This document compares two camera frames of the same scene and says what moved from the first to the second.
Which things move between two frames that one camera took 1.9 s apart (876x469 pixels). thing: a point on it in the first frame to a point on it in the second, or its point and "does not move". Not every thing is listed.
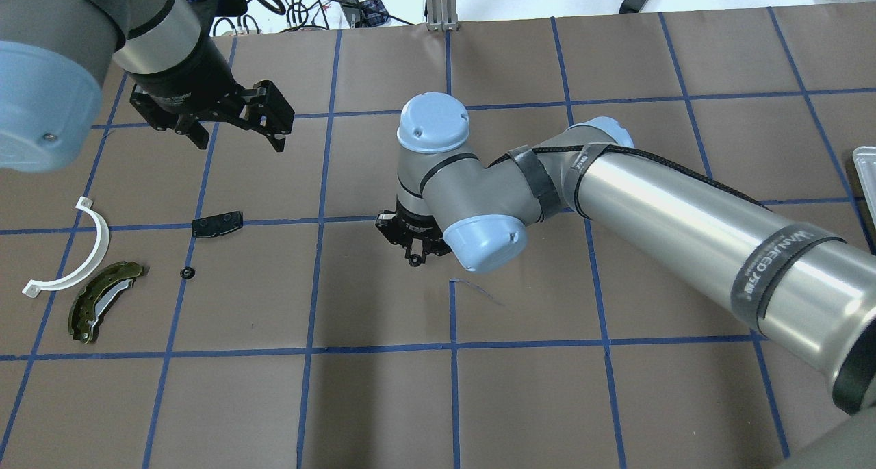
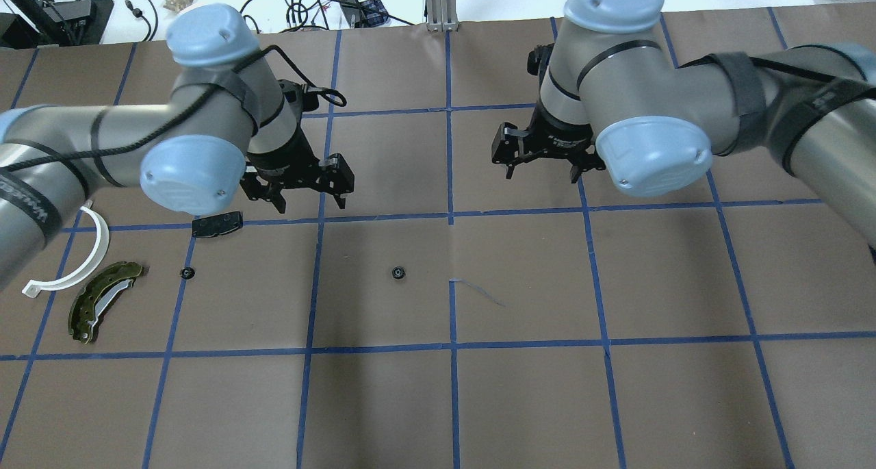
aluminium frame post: (441, 3) does not move
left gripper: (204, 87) to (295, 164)
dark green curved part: (98, 294) does not move
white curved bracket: (89, 264) does not move
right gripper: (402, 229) to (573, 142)
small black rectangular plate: (217, 224) does not move
